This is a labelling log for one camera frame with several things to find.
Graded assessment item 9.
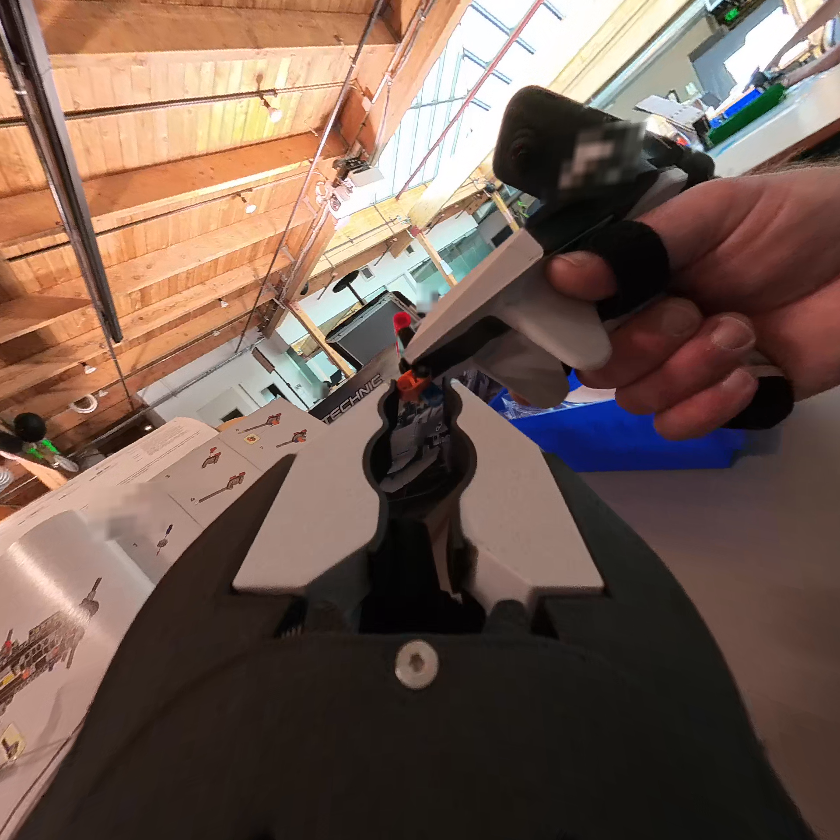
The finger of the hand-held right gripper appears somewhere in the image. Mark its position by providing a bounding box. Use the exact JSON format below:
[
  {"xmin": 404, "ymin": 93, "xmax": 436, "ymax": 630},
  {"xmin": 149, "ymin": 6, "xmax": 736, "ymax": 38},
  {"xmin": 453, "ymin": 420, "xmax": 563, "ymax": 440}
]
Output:
[
  {"xmin": 402, "ymin": 228, "xmax": 547, "ymax": 388},
  {"xmin": 453, "ymin": 333, "xmax": 572, "ymax": 409}
]

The background office table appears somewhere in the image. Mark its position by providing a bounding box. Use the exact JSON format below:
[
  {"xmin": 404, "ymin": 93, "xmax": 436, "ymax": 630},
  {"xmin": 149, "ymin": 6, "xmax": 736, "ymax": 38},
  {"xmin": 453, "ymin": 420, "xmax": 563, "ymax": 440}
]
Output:
[{"xmin": 712, "ymin": 62, "xmax": 840, "ymax": 178}]

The black lego gear assembly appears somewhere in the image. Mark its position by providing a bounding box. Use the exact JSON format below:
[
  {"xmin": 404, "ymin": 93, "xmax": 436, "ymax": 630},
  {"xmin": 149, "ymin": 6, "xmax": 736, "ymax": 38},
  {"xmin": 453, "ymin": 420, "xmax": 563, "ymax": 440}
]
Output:
[{"xmin": 392, "ymin": 312, "xmax": 454, "ymax": 411}]

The black lego set box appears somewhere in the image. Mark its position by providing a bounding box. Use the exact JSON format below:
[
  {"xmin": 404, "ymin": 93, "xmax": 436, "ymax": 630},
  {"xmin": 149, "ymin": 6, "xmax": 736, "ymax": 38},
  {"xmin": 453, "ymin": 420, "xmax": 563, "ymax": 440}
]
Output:
[{"xmin": 308, "ymin": 290, "xmax": 454, "ymax": 490}]

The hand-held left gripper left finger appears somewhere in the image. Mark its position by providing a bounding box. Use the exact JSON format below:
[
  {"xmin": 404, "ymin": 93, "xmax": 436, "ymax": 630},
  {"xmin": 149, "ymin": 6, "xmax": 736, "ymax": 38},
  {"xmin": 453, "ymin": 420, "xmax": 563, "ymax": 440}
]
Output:
[{"xmin": 233, "ymin": 382, "xmax": 401, "ymax": 595}]

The green plastic bin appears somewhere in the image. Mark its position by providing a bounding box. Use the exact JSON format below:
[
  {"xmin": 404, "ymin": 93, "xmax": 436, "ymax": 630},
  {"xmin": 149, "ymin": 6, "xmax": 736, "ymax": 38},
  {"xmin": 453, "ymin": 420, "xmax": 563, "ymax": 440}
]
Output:
[{"xmin": 705, "ymin": 84, "xmax": 787, "ymax": 147}]

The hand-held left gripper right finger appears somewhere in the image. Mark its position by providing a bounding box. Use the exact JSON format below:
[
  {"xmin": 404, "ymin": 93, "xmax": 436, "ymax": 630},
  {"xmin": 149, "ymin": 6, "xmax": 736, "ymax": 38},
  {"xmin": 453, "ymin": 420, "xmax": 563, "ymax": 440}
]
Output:
[{"xmin": 446, "ymin": 382, "xmax": 606, "ymax": 613}]

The blue plastic bin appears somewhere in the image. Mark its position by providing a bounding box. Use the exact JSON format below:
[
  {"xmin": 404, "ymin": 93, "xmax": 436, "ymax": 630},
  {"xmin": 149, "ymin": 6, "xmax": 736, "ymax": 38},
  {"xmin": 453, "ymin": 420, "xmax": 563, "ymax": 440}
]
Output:
[{"xmin": 489, "ymin": 371, "xmax": 746, "ymax": 472}]

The person's right hand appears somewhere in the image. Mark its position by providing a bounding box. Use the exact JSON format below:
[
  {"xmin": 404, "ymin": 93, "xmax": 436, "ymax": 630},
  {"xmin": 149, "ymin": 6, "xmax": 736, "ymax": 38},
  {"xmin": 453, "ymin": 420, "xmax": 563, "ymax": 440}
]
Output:
[{"xmin": 546, "ymin": 164, "xmax": 840, "ymax": 442}]

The lego instruction booklet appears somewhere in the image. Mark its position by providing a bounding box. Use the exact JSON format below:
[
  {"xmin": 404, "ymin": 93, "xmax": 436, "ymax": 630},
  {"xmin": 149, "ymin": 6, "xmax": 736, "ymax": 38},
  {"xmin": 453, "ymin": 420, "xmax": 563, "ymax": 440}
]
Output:
[{"xmin": 0, "ymin": 407, "xmax": 329, "ymax": 834}]

